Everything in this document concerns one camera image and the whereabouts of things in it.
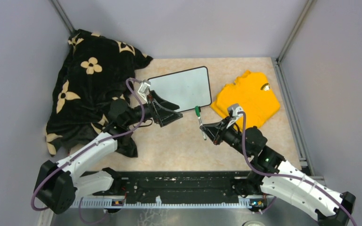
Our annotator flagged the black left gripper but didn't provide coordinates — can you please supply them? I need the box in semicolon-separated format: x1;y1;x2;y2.
124;90;183;127

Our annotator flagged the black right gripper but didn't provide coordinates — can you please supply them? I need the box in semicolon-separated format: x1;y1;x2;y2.
200;115;251;158

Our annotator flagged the green whiteboard marker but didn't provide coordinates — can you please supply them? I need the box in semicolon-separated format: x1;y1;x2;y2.
194;105;207;140

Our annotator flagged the black framed whiteboard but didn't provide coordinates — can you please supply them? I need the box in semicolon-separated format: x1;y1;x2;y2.
148;66;212;112

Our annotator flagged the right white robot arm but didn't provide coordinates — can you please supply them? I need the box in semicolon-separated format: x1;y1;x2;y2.
199;117;357;226

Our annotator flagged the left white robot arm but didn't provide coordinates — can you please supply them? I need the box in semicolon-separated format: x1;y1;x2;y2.
31;90;183;214

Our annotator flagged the yellow folded sweatshirt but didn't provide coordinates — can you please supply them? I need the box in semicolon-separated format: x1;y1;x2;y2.
210;70;280;128

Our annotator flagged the black floral plush blanket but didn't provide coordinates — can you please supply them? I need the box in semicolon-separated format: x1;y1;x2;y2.
45;29;152;156

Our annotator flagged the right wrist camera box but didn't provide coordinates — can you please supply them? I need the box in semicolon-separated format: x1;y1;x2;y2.
227;103;244;120

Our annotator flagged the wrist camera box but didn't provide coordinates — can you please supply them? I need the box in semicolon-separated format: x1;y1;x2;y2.
137;80;151;102
227;103;244;120

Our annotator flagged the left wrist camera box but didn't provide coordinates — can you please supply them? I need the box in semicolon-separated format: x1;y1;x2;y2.
137;80;151;102

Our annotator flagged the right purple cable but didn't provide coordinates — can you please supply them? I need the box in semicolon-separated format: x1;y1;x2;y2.
237;112;359;226

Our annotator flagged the purple cable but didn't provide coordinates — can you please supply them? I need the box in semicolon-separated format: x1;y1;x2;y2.
30;77;146;225
237;112;359;226

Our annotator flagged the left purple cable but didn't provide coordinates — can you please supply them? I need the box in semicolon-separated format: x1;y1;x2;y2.
30;77;146;225

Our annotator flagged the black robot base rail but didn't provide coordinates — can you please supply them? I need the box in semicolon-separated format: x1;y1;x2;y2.
72;171;272;212

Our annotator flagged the aluminium frame post left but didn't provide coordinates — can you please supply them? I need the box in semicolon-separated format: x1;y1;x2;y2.
49;0;75;34

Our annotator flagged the aluminium frame post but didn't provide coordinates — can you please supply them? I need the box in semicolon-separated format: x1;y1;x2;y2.
276;0;317;65
49;0;75;34

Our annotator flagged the aluminium frame post right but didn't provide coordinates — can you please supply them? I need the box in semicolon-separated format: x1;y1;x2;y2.
276;0;317;65

